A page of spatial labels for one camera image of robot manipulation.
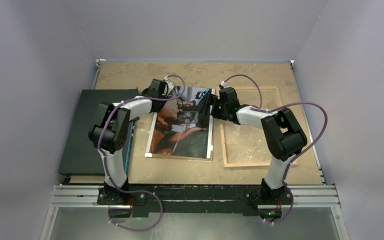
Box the brown backing board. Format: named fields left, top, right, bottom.
left=145, top=86, right=214, bottom=163

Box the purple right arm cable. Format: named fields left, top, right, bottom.
left=219, top=74, right=329, bottom=226

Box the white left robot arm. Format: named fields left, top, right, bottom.
left=88, top=75, right=177, bottom=205

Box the aluminium extrusion rail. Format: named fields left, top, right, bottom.
left=50, top=185, right=341, bottom=208

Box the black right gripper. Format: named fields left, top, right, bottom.
left=199, top=93, right=229, bottom=121

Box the black foam pad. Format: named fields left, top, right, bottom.
left=58, top=88, right=139, bottom=176

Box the white wooden picture frame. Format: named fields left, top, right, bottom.
left=220, top=86, right=284, bottom=169

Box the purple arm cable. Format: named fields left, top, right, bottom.
left=219, top=74, right=329, bottom=226
left=96, top=74, right=186, bottom=232

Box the colour photo print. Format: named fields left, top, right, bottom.
left=144, top=86, right=216, bottom=161

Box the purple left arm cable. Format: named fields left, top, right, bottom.
left=96, top=74, right=186, bottom=232

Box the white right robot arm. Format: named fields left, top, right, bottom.
left=204, top=87, right=308, bottom=204

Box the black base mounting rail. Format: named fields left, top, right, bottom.
left=97, top=183, right=293, bottom=218

